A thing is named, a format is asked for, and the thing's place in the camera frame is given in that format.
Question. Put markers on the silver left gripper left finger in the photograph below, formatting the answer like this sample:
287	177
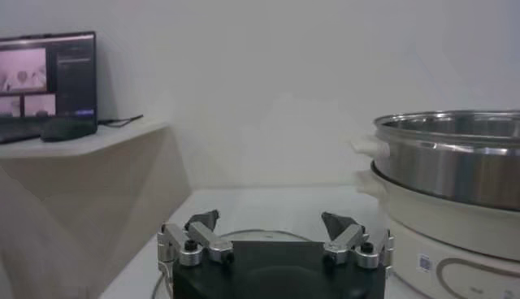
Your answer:
203	235

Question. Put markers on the cream electric pot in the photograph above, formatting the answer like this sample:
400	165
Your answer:
447	243

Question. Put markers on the black laptop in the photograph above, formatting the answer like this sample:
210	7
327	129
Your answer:
48	77

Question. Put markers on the white side desk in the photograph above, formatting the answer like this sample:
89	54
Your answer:
81	183

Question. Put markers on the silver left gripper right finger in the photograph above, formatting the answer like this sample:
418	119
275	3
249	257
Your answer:
345	237

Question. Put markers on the steel steamer basket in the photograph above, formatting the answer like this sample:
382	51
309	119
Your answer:
447	170

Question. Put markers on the black computer mouse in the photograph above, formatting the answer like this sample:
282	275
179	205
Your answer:
67	129

